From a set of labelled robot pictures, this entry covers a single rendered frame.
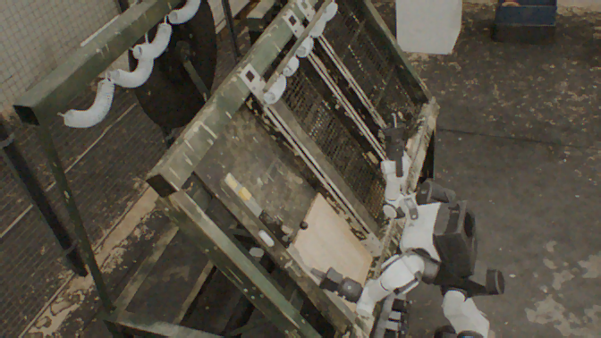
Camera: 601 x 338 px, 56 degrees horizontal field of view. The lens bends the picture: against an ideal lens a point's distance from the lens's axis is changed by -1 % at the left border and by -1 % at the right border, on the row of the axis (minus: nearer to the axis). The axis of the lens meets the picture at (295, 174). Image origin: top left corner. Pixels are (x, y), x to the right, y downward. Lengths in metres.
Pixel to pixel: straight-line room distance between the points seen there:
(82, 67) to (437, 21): 4.49
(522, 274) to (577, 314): 0.42
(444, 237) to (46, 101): 1.64
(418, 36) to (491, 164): 2.00
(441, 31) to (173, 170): 4.62
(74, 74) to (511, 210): 3.30
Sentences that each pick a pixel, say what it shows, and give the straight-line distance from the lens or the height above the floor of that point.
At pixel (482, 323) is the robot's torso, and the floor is 0.68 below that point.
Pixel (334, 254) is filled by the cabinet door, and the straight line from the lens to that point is 2.77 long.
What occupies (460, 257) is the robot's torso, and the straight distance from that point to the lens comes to 2.53.
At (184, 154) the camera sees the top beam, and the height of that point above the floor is 1.94.
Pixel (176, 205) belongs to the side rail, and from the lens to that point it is 2.14.
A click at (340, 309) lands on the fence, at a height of 0.99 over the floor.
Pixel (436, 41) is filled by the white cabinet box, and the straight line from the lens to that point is 6.38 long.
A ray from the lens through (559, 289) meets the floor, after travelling 4.14.
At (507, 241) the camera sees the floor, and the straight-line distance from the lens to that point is 4.35.
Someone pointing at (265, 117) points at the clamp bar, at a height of 1.73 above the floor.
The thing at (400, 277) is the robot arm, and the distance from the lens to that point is 2.12.
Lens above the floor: 3.18
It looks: 40 degrees down
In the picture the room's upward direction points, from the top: 10 degrees counter-clockwise
